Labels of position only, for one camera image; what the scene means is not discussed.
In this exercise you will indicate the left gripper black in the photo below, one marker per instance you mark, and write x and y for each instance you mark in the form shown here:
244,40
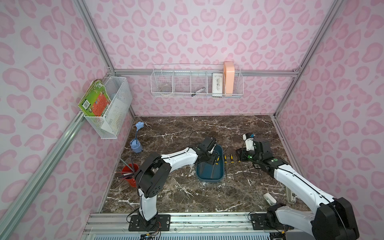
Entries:
210,153

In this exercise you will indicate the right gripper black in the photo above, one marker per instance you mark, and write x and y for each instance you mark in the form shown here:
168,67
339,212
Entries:
246,154

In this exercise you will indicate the teal plastic storage box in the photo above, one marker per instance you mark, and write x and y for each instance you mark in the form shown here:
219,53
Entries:
212,173

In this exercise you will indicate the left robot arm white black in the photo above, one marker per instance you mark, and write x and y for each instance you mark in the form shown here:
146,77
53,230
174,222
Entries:
153,173

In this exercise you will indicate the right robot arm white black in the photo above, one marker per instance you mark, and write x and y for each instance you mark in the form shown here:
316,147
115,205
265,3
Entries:
328,218

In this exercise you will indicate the pink box in basket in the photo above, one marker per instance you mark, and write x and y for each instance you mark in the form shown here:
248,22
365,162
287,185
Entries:
229,75

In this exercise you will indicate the white stapler on table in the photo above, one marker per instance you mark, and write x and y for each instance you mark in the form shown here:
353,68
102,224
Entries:
270,199

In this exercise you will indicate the grey stapler on table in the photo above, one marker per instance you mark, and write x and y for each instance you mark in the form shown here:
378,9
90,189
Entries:
291,196

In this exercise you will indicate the grey pen in basket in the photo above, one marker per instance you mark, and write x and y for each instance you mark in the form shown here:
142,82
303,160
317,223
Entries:
202,90

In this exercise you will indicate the blue desk lamp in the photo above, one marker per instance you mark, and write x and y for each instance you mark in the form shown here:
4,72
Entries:
135,144

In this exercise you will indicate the red pen cup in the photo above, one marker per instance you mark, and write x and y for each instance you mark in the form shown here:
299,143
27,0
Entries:
128,172

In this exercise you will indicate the white card in basket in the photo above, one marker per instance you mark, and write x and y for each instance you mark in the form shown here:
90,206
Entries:
217,85

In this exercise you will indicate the white paper in mesh basket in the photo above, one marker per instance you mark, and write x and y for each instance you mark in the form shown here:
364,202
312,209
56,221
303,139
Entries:
114,119

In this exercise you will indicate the white mesh side basket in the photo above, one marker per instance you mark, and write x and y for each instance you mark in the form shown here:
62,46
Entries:
117,88

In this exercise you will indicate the green red booklet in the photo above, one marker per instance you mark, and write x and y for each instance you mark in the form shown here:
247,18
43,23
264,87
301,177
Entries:
96,100

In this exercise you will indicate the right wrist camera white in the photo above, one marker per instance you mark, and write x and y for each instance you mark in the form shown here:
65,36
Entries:
249,141

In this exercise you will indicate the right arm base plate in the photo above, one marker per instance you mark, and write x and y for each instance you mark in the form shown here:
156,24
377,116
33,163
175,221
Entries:
260,221

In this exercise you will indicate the white wire wall basket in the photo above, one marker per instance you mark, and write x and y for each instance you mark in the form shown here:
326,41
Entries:
181,80

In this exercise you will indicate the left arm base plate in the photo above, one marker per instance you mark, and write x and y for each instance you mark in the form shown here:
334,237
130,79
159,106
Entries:
138,224

